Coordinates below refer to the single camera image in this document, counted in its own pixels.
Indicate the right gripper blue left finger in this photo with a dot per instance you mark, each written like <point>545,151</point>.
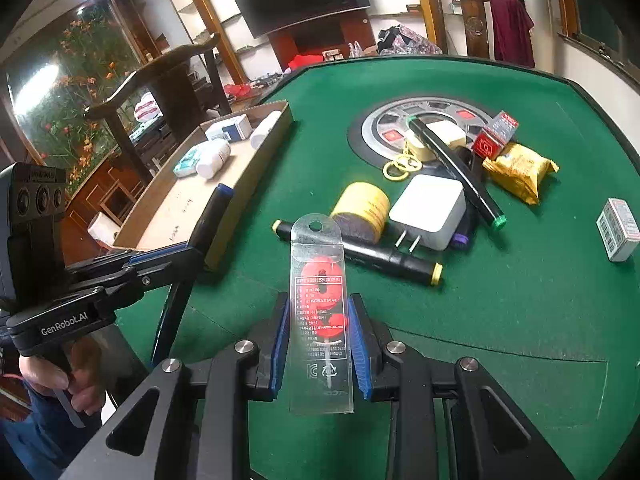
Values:
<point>270,337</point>

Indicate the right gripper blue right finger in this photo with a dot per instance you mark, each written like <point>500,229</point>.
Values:
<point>368,338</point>

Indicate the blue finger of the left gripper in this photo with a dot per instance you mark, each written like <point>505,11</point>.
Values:
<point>155,254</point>

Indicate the clear pack red item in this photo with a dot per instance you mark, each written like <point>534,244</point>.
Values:
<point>319,349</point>

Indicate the black marker blue cap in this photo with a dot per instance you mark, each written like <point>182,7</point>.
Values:
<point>207,226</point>

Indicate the black marker yellow caps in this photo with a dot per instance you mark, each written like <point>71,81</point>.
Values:
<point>389,261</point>

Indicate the teal tissue pack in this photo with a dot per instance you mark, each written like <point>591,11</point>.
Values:
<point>186,166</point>

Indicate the white plastic bottle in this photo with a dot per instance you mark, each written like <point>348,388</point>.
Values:
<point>212,155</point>

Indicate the yellow balm jar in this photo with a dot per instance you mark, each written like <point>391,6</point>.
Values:
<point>361,212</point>

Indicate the black marker purple cap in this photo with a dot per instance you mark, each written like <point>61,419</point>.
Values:
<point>465,231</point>

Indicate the white and blue medicine box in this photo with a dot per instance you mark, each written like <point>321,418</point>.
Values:
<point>232,129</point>

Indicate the white gold keychain case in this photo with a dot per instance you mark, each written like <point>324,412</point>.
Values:
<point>415,156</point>

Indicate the black marker green cap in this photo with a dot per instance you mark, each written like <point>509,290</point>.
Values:
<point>489,210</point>

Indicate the small white barcode box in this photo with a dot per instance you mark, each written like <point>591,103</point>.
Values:
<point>618,230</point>

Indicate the white bottle green label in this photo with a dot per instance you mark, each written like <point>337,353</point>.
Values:
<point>263,129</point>

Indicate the person's left hand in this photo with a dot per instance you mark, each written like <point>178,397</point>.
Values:
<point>84,382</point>

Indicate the cardboard tray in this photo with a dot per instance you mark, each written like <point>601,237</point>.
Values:
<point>169,208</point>

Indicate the white plastic bag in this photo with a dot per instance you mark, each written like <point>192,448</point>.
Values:
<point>146,109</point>

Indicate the yellow snack packet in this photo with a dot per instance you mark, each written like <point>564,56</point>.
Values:
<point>520,171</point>

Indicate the red bag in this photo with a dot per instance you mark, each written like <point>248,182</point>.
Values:
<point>303,60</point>

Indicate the patterned clothes pile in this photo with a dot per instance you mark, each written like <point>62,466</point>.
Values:
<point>401,40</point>

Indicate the maroon cloth on chair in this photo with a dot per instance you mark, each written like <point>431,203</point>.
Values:
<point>512,26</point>

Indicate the window with green grille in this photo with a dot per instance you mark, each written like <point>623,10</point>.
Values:
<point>589,24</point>

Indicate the wooden chair by wall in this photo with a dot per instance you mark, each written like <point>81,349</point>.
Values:
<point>462,27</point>

